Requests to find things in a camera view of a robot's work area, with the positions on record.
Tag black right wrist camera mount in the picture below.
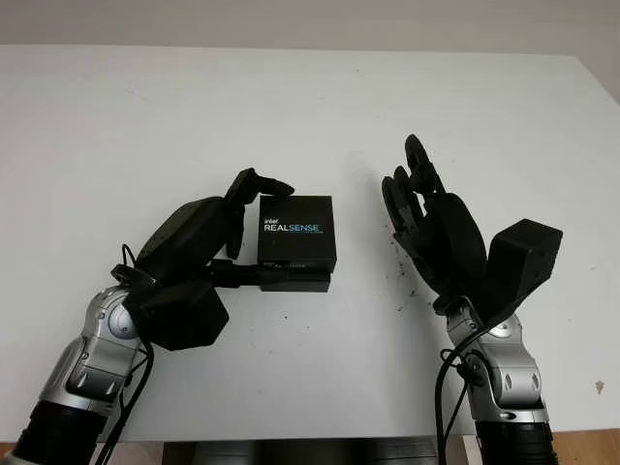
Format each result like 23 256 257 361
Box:
479 218 564 326

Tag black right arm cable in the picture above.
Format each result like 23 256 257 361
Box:
434 319 510 465

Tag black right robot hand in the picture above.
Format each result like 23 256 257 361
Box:
381 134 488 314

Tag black camera box base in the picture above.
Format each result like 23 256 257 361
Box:
259 268 333 295

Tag dark robot torso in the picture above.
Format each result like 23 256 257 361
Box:
164 428 461 465

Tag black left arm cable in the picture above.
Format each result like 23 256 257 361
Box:
96 243 156 465

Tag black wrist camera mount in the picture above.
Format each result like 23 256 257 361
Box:
123 279 231 352
479 218 564 326

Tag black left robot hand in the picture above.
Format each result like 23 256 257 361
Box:
111 168 296 292

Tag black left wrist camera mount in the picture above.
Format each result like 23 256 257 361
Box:
123 279 231 352

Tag black RealSense box lid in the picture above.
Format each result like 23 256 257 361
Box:
256 195 337 277

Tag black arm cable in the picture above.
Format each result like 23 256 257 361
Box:
96 243 156 465
434 319 510 465

